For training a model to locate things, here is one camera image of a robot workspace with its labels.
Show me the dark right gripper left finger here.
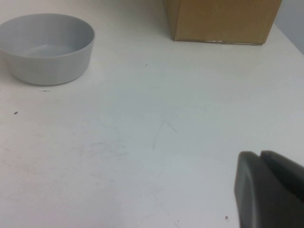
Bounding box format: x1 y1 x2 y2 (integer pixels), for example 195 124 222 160
234 151 304 228

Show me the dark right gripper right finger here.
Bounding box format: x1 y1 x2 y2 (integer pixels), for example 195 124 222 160
260 150 304 190

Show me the grey round bowl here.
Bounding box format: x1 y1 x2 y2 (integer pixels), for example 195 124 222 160
0 13 95 86

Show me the brown cardboard box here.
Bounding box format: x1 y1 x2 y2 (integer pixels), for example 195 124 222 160
162 0 283 45

